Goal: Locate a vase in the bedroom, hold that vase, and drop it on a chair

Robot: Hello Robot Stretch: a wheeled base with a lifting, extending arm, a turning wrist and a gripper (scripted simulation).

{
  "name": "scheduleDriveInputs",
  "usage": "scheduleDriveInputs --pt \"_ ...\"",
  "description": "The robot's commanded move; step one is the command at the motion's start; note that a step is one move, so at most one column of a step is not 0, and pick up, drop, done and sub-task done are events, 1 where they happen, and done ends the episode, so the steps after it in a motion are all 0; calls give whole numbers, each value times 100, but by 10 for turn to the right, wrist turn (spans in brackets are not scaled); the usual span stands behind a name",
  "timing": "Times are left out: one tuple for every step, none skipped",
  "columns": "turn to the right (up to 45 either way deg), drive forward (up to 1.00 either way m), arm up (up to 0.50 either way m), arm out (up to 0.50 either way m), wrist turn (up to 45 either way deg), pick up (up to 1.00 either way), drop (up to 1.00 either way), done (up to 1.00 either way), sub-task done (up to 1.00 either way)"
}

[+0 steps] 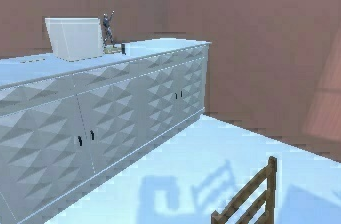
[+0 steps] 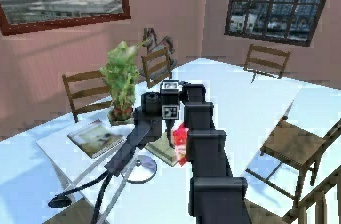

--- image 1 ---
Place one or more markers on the white box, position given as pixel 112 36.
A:
pixel 74 38

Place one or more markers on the grey figure statuette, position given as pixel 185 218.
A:
pixel 108 30

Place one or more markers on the white faceted sideboard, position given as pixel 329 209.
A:
pixel 78 110

